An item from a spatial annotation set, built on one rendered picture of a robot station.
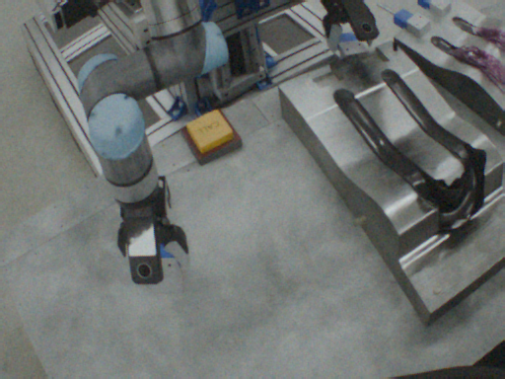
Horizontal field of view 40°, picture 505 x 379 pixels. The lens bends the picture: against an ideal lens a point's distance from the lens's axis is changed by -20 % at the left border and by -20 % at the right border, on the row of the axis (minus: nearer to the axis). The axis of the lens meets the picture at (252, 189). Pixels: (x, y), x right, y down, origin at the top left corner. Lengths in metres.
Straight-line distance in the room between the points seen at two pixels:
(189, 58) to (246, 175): 0.37
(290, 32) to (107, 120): 1.51
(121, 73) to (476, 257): 0.63
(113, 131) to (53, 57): 1.64
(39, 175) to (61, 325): 1.30
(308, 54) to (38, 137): 0.96
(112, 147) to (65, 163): 1.57
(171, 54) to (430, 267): 0.51
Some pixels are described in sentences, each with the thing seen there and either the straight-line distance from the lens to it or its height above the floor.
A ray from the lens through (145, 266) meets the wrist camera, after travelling 1.14.
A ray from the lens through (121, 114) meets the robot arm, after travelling 1.02.
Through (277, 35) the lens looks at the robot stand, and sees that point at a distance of 2.47.
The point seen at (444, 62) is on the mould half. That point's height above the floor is 0.86.
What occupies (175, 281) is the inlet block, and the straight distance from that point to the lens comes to 1.29.
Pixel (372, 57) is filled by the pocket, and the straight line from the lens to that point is 1.50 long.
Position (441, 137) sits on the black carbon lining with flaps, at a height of 0.89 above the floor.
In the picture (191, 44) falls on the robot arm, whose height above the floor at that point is 1.18.
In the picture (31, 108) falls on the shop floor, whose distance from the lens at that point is 2.82.
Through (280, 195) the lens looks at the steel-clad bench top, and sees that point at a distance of 1.39.
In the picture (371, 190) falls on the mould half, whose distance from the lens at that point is 1.25.
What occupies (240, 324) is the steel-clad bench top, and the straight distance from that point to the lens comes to 1.29.
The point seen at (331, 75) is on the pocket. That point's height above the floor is 0.86.
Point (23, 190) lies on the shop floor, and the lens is 2.59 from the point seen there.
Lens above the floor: 1.96
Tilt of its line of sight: 55 degrees down
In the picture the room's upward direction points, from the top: 10 degrees counter-clockwise
